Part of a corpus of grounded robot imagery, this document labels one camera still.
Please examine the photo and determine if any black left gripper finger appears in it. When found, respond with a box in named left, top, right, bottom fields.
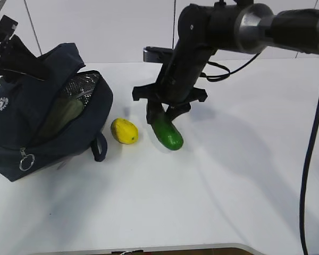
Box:
left=0, top=60, right=47, bottom=81
left=5, top=35, right=51, bottom=74

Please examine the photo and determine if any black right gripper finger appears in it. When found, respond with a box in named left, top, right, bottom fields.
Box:
left=165, top=105, right=190, bottom=122
left=146, top=100, right=165, bottom=124

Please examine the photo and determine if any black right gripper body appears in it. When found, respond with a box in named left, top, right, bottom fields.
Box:
left=132, top=42, right=208, bottom=107

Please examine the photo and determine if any green cucumber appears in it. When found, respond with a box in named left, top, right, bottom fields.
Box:
left=150, top=115, right=184, bottom=151

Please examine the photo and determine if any yellow lemon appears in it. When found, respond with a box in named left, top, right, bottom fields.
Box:
left=111, top=118, right=139, bottom=145

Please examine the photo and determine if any dark navy lunch bag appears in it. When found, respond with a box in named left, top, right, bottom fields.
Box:
left=0, top=43, right=113, bottom=182

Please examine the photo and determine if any glass container with green lid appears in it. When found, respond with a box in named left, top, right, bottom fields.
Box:
left=38, top=98, right=85, bottom=138

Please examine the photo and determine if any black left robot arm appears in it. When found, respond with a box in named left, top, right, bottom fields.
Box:
left=0, top=1, right=51, bottom=81

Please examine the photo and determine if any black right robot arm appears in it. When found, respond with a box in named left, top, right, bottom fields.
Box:
left=132, top=1, right=319, bottom=124

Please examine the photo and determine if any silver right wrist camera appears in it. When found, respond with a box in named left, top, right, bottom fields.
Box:
left=143, top=46, right=173, bottom=64

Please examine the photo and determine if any silver zipper pull ring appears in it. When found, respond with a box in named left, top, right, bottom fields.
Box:
left=19, top=147, right=36, bottom=172

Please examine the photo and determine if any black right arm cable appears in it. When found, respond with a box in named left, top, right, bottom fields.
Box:
left=199, top=50, right=319, bottom=255

